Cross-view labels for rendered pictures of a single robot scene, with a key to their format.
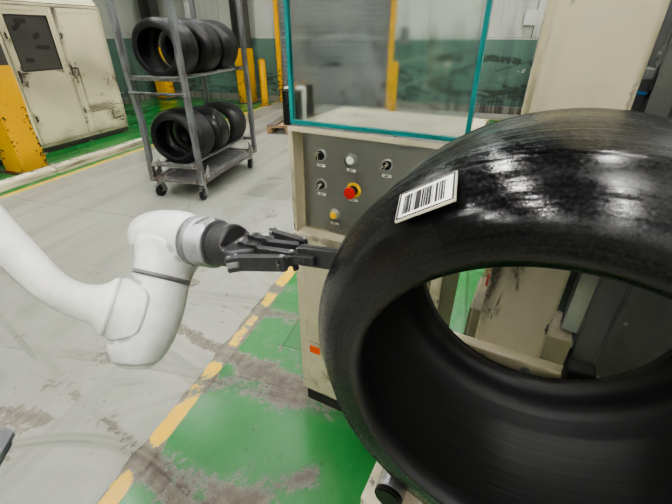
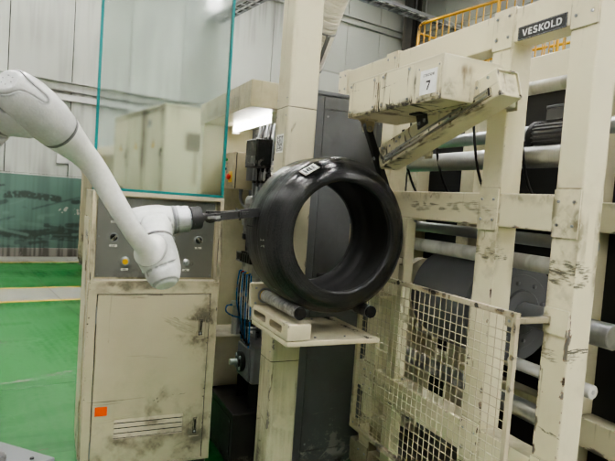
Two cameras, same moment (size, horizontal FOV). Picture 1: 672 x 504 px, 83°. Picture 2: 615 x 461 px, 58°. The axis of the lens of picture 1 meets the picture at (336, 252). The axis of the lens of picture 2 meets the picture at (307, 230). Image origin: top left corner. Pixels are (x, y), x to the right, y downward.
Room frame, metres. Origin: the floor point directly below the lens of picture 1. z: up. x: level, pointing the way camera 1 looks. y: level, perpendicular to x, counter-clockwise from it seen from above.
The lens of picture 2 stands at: (-0.81, 1.40, 1.28)
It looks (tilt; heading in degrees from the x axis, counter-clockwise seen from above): 3 degrees down; 307
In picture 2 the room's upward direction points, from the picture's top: 4 degrees clockwise
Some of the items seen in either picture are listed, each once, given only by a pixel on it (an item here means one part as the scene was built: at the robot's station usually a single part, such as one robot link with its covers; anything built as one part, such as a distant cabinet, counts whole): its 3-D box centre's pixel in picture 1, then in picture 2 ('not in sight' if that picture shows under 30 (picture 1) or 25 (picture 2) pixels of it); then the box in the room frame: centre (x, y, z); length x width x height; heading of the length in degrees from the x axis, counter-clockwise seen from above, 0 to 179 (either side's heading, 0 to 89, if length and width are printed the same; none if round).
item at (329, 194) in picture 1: (379, 283); (145, 330); (1.28, -0.18, 0.63); 0.56 x 0.41 x 1.27; 62
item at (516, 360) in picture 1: (510, 372); (296, 294); (0.57, -0.37, 0.90); 0.40 x 0.03 x 0.10; 62
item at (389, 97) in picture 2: not in sight; (415, 94); (0.16, -0.49, 1.71); 0.61 x 0.25 x 0.15; 152
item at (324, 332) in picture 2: not in sight; (313, 329); (0.41, -0.29, 0.80); 0.37 x 0.36 x 0.02; 62
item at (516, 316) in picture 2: not in sight; (417, 380); (0.05, -0.47, 0.65); 0.90 x 0.02 x 0.70; 152
